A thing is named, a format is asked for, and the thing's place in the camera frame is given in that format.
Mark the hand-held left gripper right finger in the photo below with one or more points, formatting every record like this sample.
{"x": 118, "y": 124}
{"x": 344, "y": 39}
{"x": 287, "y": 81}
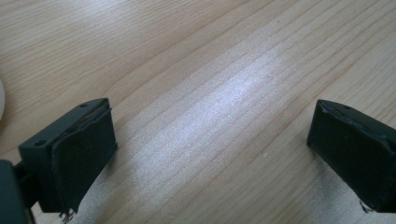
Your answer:
{"x": 355, "y": 155}

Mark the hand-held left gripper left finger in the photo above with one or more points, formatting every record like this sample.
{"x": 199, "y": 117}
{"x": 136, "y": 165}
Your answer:
{"x": 71, "y": 161}

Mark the white plastic bin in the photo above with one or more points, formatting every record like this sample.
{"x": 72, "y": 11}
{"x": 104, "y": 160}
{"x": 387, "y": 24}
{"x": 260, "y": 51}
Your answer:
{"x": 1, "y": 99}

